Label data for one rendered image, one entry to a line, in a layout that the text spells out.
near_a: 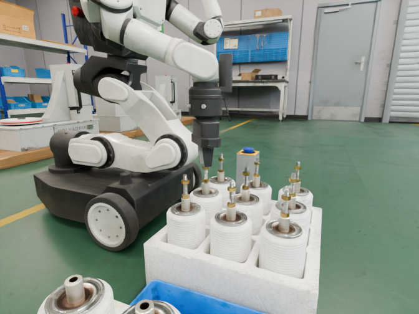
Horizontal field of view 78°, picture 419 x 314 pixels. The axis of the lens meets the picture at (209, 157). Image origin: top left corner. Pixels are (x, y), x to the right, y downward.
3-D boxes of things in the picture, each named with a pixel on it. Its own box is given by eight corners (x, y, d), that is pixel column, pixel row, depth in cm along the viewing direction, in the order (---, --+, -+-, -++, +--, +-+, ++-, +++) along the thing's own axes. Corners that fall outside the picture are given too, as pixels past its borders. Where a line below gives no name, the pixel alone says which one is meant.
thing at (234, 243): (207, 298, 60) (207, 227, 55) (212, 270, 69) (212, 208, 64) (249, 302, 58) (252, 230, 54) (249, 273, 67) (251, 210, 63)
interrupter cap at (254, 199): (262, 197, 71) (262, 195, 71) (255, 208, 65) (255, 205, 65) (236, 193, 74) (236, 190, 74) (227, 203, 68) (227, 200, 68)
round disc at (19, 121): (-8, 125, 216) (-10, 118, 215) (28, 121, 243) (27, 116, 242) (15, 127, 205) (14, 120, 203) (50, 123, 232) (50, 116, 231)
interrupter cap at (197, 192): (217, 189, 78) (217, 186, 78) (219, 199, 71) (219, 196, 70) (192, 189, 78) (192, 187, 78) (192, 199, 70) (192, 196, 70)
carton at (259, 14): (258, 23, 511) (258, 14, 508) (281, 20, 491) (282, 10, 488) (254, 19, 487) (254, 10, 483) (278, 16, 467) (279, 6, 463)
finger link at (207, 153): (201, 167, 70) (201, 144, 69) (212, 166, 71) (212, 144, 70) (203, 168, 69) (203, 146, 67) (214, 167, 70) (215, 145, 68)
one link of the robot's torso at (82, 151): (68, 166, 114) (65, 136, 111) (102, 156, 132) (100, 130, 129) (105, 171, 107) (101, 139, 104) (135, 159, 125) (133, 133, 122)
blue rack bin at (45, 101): (17, 108, 487) (15, 96, 482) (37, 106, 522) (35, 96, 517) (36, 108, 470) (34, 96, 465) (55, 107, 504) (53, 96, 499)
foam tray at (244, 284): (147, 305, 66) (143, 243, 62) (209, 232, 101) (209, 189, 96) (308, 370, 51) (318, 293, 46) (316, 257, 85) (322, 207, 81)
